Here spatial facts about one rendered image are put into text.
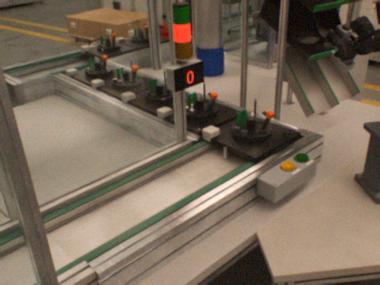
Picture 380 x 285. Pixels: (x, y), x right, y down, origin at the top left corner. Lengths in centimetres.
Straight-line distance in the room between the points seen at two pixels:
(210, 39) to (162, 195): 123
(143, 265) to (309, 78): 96
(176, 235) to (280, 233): 30
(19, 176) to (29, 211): 7
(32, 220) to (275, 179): 71
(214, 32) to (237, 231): 133
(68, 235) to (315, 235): 66
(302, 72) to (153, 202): 77
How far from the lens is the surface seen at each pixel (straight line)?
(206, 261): 109
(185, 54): 126
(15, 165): 70
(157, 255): 105
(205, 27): 226
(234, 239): 115
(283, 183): 121
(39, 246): 80
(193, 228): 109
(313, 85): 162
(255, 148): 135
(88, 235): 113
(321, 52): 155
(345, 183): 143
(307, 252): 114
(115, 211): 119
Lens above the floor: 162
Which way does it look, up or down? 28 degrees down
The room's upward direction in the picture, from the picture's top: 3 degrees counter-clockwise
